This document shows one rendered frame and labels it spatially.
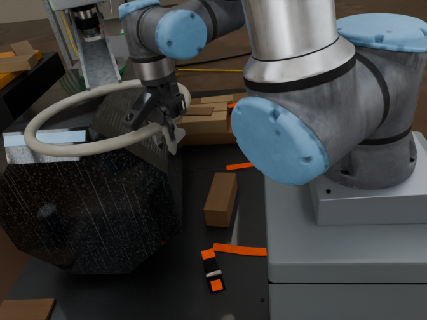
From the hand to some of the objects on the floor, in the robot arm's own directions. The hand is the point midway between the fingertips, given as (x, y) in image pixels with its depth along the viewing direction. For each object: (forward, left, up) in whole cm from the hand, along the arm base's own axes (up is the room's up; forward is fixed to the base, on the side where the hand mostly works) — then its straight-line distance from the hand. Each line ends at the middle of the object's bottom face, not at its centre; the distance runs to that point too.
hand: (164, 148), depth 94 cm
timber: (-10, -60, -86) cm, 105 cm away
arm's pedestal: (-38, +26, -87) cm, 99 cm away
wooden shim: (+85, -13, -81) cm, 118 cm away
